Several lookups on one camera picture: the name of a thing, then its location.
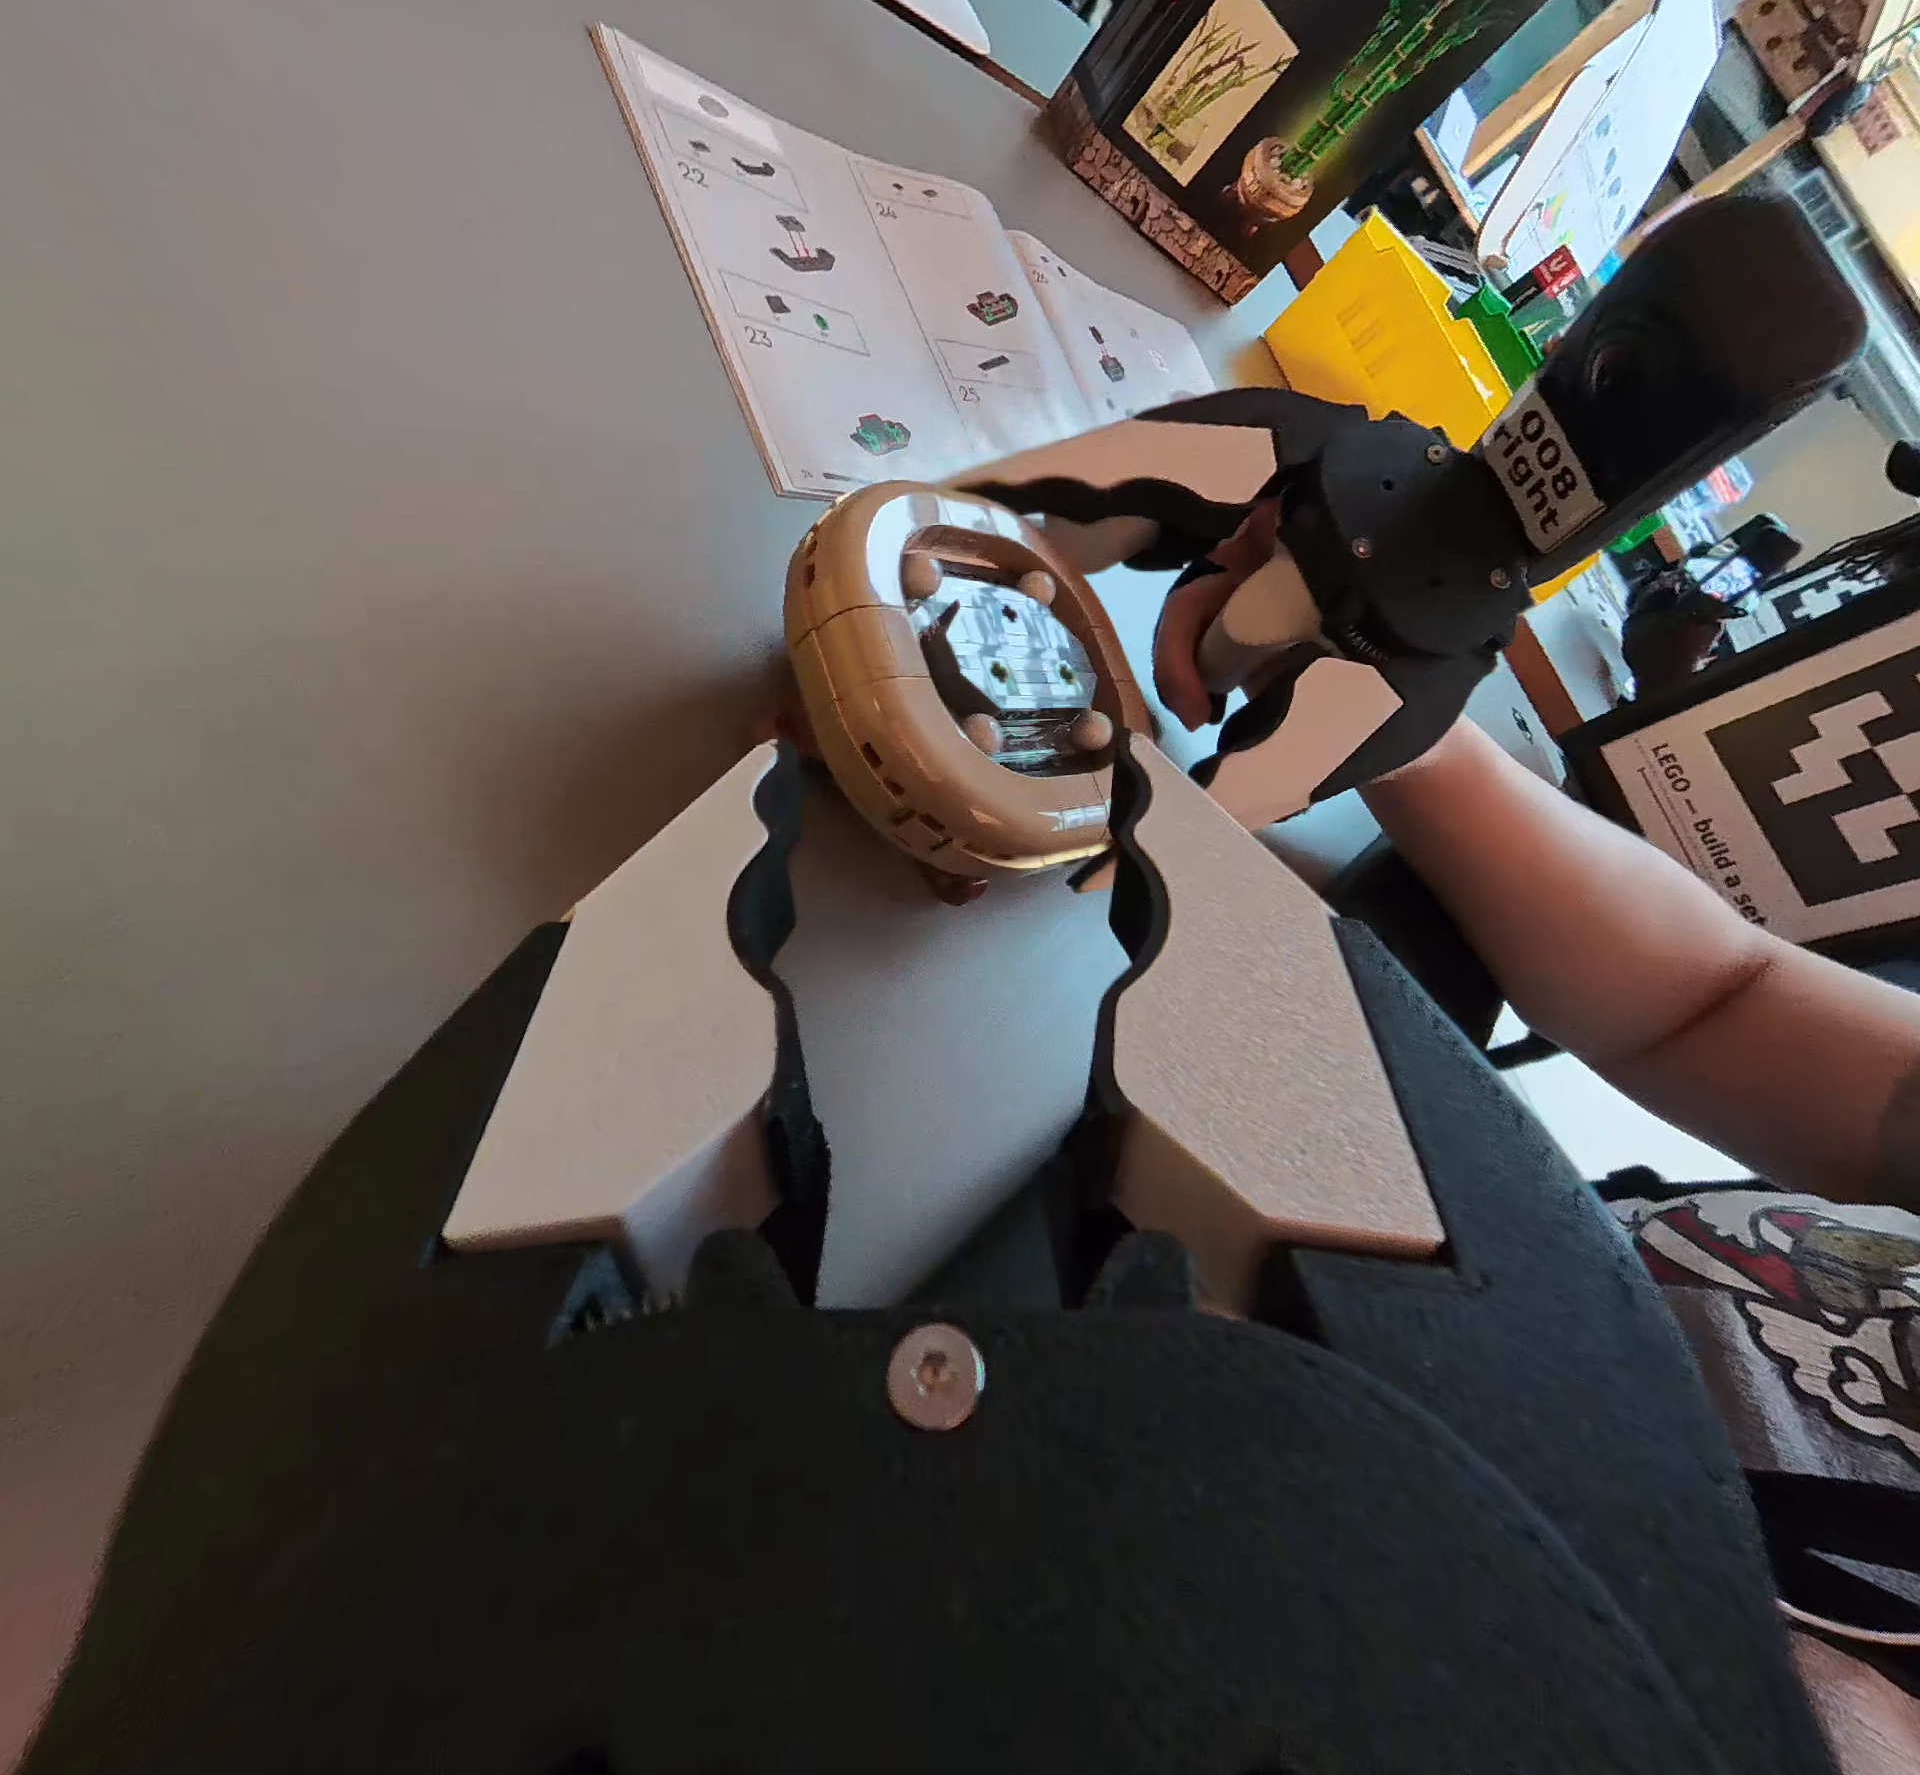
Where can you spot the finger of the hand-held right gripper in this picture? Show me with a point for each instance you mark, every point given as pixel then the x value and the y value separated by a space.
pixel 1305 738
pixel 1155 477

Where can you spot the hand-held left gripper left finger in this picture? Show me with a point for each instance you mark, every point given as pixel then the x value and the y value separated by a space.
pixel 630 1054

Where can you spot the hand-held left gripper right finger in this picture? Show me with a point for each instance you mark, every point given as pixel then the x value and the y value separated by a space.
pixel 1274 1054

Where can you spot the tan round brick pot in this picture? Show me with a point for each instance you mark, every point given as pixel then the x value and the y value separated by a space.
pixel 856 634

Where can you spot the person's right forearm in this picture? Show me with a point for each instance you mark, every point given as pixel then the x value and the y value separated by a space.
pixel 1619 935

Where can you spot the grey desk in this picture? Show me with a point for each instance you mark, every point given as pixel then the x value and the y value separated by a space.
pixel 298 456

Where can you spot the person's right hand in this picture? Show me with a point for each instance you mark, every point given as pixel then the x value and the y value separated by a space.
pixel 1195 664

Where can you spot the yellow plastic bin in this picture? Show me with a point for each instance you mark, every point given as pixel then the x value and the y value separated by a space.
pixel 1380 334

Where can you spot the green plastic bin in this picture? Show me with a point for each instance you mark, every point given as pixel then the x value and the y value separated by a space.
pixel 1500 327

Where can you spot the open instruction booklet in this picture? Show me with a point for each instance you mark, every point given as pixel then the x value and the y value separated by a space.
pixel 841 291

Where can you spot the black framed marker sign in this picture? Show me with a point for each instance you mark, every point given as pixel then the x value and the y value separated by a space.
pixel 1798 786

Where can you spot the person's grey printed shirt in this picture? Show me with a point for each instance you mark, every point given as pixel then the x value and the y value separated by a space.
pixel 1798 1294

